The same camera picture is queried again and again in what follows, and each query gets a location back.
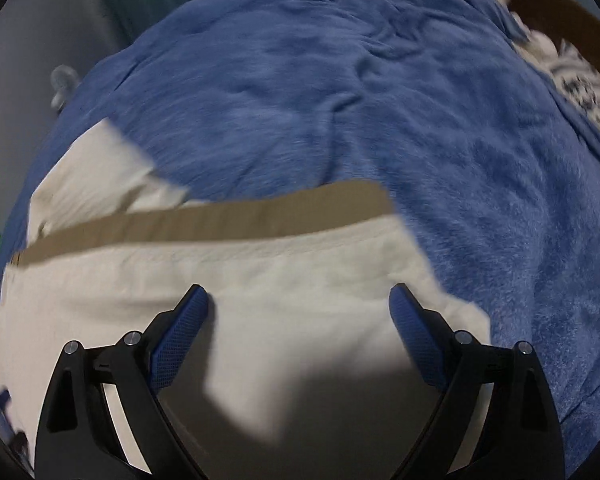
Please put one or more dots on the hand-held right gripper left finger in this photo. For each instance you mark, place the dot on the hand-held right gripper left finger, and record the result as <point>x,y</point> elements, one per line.
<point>182,330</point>

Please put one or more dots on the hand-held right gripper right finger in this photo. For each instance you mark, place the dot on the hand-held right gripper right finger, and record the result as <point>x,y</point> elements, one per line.
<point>417,332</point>

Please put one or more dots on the cream hooded jacket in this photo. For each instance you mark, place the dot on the cream hooded jacket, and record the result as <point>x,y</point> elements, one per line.
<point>280,310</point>

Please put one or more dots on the blue fleece blanket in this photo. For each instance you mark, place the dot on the blue fleece blanket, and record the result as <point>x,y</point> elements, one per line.
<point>380,110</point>

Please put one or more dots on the white electric fan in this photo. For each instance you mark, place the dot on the white electric fan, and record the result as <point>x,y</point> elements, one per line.
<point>62,85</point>

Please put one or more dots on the striped black and white cloth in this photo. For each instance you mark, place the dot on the striped black and white cloth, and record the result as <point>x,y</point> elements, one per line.
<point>580,80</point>

